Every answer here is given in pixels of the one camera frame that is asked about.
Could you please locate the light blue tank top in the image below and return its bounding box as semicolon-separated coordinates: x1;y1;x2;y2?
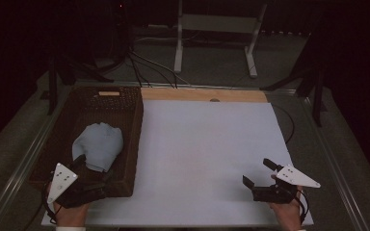
71;122;124;173

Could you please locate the left hand-held gripper cable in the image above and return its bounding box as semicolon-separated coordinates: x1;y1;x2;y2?
40;181;59;225

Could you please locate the brown wicker basket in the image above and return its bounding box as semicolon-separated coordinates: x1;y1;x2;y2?
28;86;145;198

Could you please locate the thin black curved cable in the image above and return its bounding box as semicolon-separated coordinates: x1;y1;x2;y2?
271;103;296;145

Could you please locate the black floor cable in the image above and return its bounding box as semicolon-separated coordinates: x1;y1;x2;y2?
129;51;178;90
127;52;153;89

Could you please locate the black tripod stand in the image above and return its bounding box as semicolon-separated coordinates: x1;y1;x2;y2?
259;32;329;128
40;54;115;116

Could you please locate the person's left hand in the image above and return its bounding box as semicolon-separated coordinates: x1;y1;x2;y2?
51;200;91;229

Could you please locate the white metal stand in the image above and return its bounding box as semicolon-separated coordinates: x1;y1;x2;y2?
172;0;268;79

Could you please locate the wooden board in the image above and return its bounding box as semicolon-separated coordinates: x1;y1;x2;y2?
140;87;269;104

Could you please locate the person's right hand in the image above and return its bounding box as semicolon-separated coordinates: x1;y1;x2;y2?
268;174;304;231

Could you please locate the aluminium frame rail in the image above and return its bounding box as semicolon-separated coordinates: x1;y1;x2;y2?
0;88;73;231
73;81;298;94
300;95;370;231

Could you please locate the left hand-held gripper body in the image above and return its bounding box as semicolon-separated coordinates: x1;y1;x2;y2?
46;163;108;210

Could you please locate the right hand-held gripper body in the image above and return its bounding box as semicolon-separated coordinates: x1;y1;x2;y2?
251;164;322;205

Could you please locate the right hand-held gripper cable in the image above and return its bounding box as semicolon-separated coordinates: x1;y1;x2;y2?
293;187;310;225

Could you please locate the hand-held gripper cable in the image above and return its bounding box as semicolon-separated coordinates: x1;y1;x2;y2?
40;181;59;225
293;187;310;225

